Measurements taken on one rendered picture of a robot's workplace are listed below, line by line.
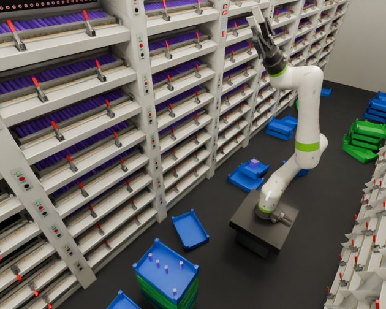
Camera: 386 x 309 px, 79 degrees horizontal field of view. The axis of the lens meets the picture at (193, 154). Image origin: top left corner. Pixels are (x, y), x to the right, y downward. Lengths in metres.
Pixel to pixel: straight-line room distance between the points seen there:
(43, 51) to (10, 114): 0.26
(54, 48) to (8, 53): 0.14
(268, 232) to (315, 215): 0.79
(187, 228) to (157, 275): 0.70
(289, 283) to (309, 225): 0.57
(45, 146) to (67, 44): 0.43
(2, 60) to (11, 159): 0.37
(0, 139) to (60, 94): 0.28
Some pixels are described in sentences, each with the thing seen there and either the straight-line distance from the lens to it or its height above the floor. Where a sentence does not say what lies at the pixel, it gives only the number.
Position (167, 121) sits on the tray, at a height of 0.93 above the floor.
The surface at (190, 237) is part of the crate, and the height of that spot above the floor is 0.00.
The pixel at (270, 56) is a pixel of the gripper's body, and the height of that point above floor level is 1.44.
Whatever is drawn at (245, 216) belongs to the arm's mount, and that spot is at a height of 0.35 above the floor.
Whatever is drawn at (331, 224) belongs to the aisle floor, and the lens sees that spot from 2.42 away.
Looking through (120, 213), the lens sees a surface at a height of 0.38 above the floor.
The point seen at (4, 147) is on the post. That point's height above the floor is 1.21.
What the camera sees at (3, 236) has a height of 0.78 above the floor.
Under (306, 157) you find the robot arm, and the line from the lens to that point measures 1.33.
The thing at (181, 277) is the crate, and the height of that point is 0.40.
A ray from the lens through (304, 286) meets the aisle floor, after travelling 2.03.
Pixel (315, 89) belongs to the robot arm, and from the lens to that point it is 1.18.
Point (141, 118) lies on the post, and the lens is 1.43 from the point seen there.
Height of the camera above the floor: 1.75
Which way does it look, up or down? 39 degrees down
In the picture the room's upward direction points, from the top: straight up
